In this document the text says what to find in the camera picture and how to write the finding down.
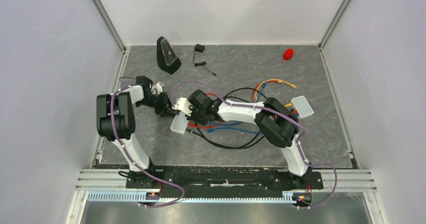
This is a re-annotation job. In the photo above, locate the short red ethernet cable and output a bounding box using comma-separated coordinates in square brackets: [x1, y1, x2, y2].
[187, 92, 221, 131]

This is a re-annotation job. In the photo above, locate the black power adapter with cord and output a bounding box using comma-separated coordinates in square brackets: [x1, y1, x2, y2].
[192, 44, 216, 78]

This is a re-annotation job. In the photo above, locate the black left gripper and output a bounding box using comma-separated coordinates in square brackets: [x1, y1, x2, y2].
[136, 91, 180, 118]

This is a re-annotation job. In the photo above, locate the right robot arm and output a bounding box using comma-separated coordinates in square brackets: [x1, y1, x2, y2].
[187, 90, 312, 188]

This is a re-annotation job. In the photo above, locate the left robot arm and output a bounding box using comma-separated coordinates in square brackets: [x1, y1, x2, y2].
[96, 76, 178, 188]

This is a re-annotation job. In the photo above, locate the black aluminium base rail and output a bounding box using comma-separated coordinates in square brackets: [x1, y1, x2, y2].
[118, 165, 324, 198]

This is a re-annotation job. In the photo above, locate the black metronome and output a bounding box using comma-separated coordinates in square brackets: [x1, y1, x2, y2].
[156, 36, 181, 74]

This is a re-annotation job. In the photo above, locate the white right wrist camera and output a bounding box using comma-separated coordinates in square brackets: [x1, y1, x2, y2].
[172, 97, 192, 116]

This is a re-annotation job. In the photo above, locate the white network switch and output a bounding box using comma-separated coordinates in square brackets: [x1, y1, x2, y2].
[291, 95, 314, 119]
[170, 111, 189, 135]

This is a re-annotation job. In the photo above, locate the black ethernet cable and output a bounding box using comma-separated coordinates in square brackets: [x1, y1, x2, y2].
[196, 87, 269, 148]
[186, 96, 267, 150]

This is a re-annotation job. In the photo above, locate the white slotted cable duct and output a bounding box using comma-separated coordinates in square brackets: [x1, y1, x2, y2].
[87, 190, 296, 204]

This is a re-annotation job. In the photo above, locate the red round cap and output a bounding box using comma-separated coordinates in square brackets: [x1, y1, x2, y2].
[282, 48, 294, 61]

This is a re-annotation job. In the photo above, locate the yellow ethernet cable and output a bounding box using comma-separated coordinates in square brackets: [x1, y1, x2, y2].
[254, 79, 297, 108]

